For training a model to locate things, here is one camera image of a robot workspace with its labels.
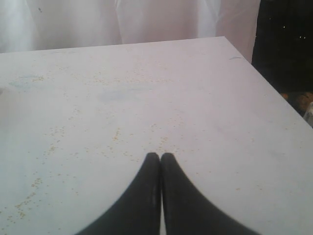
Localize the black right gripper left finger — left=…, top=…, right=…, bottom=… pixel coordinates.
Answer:
left=78, top=153, right=161, bottom=235

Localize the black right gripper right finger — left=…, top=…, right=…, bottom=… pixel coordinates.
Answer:
left=160, top=153, right=257, bottom=235

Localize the dark cabinet beside table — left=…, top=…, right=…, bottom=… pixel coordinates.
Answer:
left=252, top=0, right=313, bottom=116

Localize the white backdrop curtain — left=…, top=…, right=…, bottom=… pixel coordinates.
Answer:
left=0, top=0, right=260, bottom=61

